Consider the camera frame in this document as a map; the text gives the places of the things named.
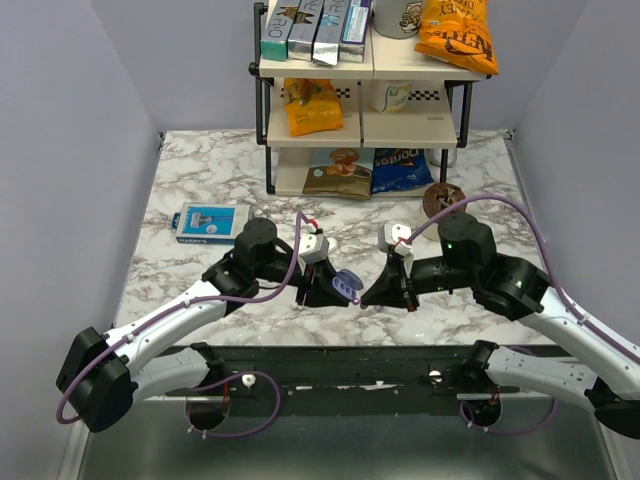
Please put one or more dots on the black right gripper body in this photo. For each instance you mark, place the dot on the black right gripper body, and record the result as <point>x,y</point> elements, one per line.
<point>410,299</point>

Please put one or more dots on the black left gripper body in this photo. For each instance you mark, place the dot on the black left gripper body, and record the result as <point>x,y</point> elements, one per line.
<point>304,287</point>

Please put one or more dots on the purple earbud charging case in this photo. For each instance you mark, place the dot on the purple earbud charging case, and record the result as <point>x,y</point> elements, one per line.
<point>347,283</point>

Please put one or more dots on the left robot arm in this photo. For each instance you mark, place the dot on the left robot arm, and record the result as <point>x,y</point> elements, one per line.
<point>105,374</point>

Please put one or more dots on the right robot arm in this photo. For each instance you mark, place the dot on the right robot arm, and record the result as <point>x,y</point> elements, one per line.
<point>604,377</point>

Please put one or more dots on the brown cookie bag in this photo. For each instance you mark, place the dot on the brown cookie bag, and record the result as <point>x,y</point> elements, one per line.
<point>344,172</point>

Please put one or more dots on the blue Doritos bag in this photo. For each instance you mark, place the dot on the blue Doritos bag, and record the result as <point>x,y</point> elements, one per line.
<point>399,169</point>

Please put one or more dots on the blue razor box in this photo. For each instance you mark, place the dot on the blue razor box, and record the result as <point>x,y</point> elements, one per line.
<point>199,223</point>

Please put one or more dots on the silver can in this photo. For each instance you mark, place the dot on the silver can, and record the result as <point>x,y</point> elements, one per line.
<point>436,156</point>

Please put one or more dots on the beige three-tier shelf rack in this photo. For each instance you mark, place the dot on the beige three-tier shelf rack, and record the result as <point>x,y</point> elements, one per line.
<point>436,116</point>

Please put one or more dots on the orange snack bag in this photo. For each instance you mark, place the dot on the orange snack bag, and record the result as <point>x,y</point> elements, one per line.
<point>312,105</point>

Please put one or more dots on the white yogurt cup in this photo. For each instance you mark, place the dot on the white yogurt cup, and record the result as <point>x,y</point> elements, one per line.
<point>389,96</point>

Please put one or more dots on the teal RO box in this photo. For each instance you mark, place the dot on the teal RO box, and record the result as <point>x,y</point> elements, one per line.
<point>274,39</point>

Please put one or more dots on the purple white box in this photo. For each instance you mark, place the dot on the purple white box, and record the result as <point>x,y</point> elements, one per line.
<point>352,44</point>

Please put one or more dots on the orange kettle chips bag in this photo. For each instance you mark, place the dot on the orange kettle chips bag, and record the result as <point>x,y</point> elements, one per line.
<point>458,33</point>

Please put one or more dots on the silver blue RO box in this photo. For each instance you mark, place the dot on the silver blue RO box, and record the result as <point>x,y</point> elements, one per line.
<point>328,36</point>

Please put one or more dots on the grey printed mug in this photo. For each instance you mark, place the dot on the grey printed mug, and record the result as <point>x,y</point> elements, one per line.
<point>397,19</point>

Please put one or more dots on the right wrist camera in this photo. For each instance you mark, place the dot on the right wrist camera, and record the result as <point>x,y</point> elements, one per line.
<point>394,238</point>

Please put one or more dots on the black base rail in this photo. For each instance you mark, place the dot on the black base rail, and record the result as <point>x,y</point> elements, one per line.
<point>343,381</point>

